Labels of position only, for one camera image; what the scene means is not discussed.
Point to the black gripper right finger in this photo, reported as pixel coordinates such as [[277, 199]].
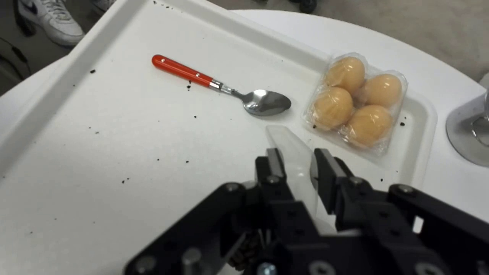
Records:
[[336, 188]]

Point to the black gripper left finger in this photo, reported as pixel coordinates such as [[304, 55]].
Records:
[[275, 184]]

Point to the tan egg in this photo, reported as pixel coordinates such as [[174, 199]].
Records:
[[332, 107], [382, 91], [346, 74], [368, 126]]

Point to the clear plastic egg pack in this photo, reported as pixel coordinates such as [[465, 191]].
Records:
[[356, 100]]

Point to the white plastic tray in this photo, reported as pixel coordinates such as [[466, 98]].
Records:
[[127, 153]]

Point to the white sneaker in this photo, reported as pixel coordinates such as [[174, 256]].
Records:
[[51, 17]]

